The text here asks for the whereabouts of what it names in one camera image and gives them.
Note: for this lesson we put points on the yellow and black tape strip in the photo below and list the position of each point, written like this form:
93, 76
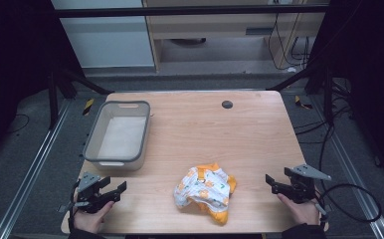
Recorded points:
88, 107
302, 103

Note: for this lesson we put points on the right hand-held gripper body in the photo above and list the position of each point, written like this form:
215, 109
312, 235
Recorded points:
302, 187

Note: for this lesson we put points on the black horizontal frame bar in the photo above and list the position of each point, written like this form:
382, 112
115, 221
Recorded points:
180, 11

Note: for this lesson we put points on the white cabinet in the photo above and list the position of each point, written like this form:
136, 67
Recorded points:
107, 43

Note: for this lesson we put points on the black metal stand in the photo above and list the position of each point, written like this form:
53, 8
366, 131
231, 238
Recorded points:
52, 99
328, 96

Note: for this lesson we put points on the light wooden desk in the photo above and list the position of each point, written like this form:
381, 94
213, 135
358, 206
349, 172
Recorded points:
213, 26

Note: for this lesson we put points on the white and orange baby garment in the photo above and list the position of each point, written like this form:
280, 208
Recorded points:
206, 192

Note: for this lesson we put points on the person's left hand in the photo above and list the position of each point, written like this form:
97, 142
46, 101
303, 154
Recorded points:
89, 221

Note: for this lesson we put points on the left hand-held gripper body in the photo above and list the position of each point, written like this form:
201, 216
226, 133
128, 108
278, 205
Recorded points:
89, 195

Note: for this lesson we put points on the metal floor rail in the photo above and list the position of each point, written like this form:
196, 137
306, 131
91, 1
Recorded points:
31, 172
349, 166

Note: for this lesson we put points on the person's right hand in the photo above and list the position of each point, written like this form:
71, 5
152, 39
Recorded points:
304, 214

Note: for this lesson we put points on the black curtain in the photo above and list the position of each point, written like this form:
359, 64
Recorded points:
14, 66
372, 66

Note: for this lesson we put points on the grey rimmed white plastic basket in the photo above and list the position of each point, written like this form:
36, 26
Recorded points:
122, 137

